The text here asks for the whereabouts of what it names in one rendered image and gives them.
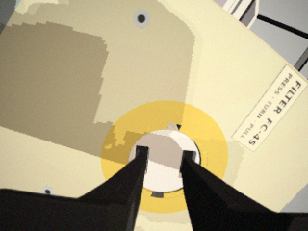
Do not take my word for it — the white cylinder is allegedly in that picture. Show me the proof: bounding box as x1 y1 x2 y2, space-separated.
128 123 199 192

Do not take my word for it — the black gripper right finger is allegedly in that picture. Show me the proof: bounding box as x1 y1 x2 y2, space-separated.
182 158 308 231

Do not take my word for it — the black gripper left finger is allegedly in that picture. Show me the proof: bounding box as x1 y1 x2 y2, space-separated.
0 154 146 231

